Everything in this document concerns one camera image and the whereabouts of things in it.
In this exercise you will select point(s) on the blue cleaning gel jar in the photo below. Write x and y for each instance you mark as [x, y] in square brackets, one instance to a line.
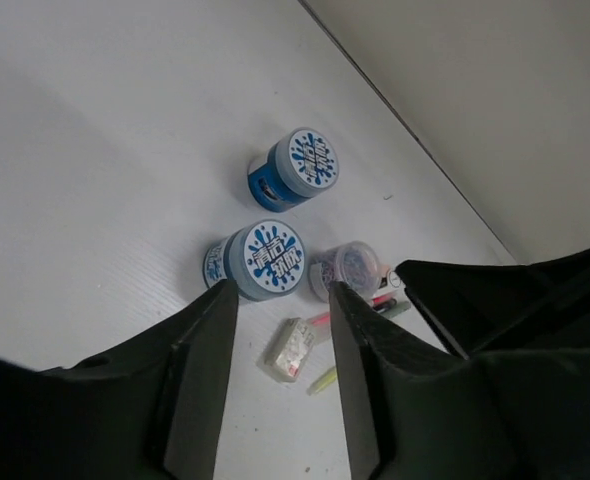
[300, 166]
[266, 259]

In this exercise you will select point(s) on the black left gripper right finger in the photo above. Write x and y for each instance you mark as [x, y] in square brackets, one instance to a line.
[357, 372]

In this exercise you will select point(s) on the clear small staples box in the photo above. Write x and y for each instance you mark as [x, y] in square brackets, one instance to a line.
[288, 350]

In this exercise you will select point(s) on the clear jar of paper clips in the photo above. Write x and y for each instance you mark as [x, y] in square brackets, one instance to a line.
[354, 263]

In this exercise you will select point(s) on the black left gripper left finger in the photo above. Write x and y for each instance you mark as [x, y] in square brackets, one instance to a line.
[198, 379]

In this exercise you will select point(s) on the red pen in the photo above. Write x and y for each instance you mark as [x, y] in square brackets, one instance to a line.
[384, 303]

